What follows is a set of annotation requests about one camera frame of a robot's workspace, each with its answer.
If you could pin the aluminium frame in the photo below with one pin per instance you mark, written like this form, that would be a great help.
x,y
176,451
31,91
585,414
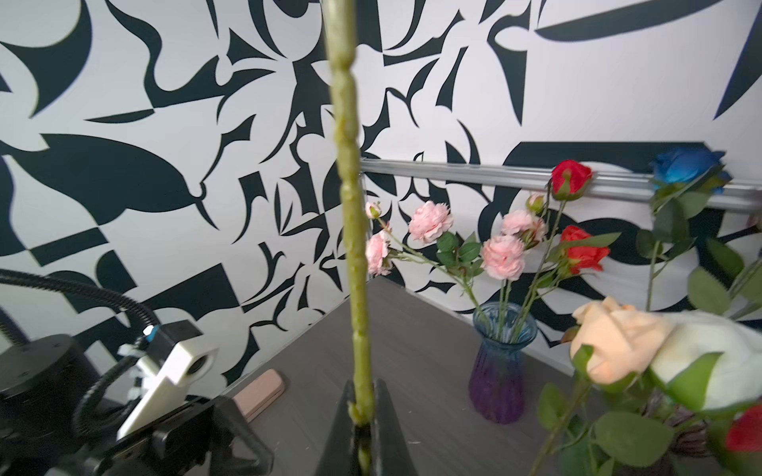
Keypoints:
x,y
741,197

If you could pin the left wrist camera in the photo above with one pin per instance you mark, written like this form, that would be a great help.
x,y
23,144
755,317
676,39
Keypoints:
x,y
178,354

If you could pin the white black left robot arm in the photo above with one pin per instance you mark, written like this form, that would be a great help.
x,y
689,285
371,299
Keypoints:
x,y
42,382

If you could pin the orange pink blue rosebud stem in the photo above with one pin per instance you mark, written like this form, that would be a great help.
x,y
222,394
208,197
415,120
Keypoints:
x,y
734,291

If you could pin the blue rose stem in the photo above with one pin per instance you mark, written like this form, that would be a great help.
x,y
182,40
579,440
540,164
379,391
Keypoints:
x,y
683,181

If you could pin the small red rose stem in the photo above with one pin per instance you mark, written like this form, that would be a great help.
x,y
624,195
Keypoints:
x,y
569,181

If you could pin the large red rose stem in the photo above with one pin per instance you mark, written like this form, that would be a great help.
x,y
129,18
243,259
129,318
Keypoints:
x,y
578,252

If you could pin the pink peony flower stem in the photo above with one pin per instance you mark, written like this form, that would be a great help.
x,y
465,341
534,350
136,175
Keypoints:
x,y
504,255

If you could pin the dark maroon glass vase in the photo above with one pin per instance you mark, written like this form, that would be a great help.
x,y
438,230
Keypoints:
x,y
691,435

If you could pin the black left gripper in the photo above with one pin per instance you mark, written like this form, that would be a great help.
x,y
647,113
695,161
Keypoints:
x,y
198,432

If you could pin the purple ribbed glass vase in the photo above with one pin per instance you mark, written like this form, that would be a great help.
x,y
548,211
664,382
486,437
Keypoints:
x,y
496,386

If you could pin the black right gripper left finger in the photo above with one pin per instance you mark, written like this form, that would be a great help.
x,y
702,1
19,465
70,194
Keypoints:
x,y
339,456

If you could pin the pink rectangular block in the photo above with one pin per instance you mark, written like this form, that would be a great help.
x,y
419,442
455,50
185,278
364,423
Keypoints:
x,y
258,395

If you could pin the white and peach rosebud stem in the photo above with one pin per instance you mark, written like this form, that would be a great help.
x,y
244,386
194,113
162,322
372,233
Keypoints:
x,y
613,347

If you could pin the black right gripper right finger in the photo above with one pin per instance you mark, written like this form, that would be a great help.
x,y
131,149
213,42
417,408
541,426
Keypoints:
x,y
389,448

